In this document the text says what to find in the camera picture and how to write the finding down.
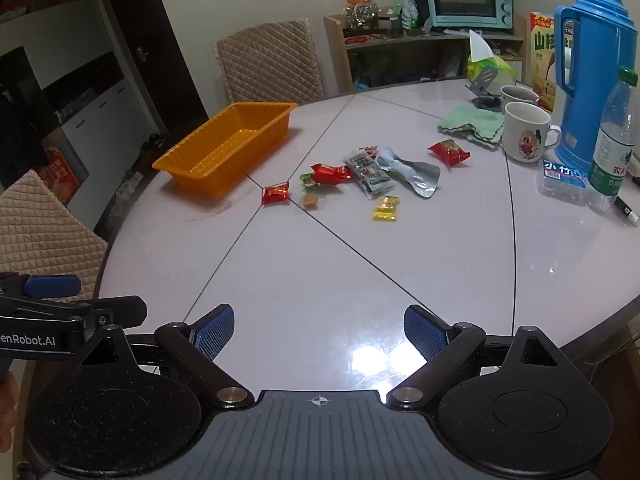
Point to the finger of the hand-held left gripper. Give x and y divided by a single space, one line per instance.
120 310
52 287

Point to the wooden shelf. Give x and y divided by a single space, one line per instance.
335 55

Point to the clear plastic box blue label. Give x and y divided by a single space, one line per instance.
562 180

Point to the red cartoon snack packet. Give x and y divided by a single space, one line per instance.
449 152

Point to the dark grey snack packet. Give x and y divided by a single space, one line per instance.
376 181

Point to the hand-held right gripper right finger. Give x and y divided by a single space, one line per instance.
425 332

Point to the yellow white carton box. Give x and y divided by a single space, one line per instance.
542 55

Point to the person's left hand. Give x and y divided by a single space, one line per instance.
7 410

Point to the silver foil wrapper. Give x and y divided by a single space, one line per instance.
415 172

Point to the green snack bag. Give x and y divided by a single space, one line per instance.
407 5

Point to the clear jar orange lid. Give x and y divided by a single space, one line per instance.
361 12

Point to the white cabinet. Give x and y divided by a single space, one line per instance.
95 115

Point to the green cloth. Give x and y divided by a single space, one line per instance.
472 122

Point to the blue thermos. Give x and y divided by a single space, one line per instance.
592 75

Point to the red box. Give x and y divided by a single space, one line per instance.
57 172

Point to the red green candy wrapper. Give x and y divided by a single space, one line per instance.
327 174

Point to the yellow candy packet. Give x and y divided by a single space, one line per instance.
386 208

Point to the grey phone stand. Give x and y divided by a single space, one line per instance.
485 85

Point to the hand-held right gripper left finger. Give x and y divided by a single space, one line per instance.
215 332

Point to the black white pen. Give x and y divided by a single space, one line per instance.
627 208

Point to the dark door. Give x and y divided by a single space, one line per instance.
145 45

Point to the clear water bottle green label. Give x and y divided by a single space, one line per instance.
612 145

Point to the beige quilted chair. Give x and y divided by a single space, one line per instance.
45 240
272 60

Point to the small dark jar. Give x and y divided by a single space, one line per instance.
395 25

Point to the green tissue pack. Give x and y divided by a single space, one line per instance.
487 62

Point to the white cartoon mug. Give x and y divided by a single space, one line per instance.
525 132

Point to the dark hanging coat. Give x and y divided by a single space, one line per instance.
15 130

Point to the row of shoes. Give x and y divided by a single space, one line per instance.
155 141

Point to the orange plastic tray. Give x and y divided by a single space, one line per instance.
225 145

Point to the small red snack packet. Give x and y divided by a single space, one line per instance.
275 193

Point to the brown caramel candy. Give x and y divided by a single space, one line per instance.
310 201

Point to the white mug grey pattern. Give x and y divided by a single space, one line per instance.
515 96

